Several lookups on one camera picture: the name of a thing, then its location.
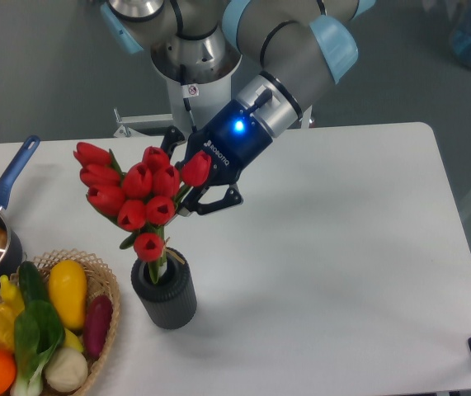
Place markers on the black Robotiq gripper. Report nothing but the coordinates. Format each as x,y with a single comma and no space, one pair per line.
233,138

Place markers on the red tulip bouquet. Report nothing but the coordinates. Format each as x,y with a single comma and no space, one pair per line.
144,199

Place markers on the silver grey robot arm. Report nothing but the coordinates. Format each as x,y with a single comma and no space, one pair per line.
238,74

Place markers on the dark grey ribbed vase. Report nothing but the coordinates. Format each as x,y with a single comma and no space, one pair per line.
171,303

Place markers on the woven wicker basket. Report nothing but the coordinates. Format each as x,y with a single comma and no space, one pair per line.
100,281

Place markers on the yellow squash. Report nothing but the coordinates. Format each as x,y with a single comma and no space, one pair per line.
68,293

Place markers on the purple eggplant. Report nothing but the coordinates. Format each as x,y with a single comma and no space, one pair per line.
97,324

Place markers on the dark green cucumber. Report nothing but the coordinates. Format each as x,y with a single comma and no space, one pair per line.
31,283

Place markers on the yellow banana piece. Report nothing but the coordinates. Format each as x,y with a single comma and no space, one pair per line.
71,340

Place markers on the small yellow pepper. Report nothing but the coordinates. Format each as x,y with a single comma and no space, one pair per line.
11,295

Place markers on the green bok choy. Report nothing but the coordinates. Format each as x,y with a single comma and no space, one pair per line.
38,333

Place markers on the beige round garlic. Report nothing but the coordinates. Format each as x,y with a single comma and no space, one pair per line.
67,370

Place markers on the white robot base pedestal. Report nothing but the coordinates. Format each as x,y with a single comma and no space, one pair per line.
196,105

